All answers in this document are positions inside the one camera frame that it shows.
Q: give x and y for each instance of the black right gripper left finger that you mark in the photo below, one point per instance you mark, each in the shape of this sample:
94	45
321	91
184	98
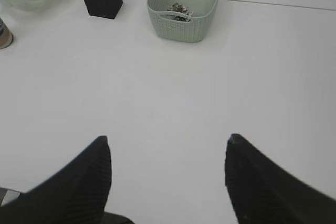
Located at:
76	194

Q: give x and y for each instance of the small paper piece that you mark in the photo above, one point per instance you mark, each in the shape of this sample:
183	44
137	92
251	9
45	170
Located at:
176	7

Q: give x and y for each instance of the grey-green plastic basket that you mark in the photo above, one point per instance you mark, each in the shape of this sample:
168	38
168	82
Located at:
194	31

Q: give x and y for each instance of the large paper piece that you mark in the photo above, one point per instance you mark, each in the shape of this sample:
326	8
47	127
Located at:
184	17

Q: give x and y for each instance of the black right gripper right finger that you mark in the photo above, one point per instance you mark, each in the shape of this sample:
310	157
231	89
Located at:
260	191

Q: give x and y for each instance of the brown coffee drink bottle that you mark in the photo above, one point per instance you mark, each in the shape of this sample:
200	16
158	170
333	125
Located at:
6	37

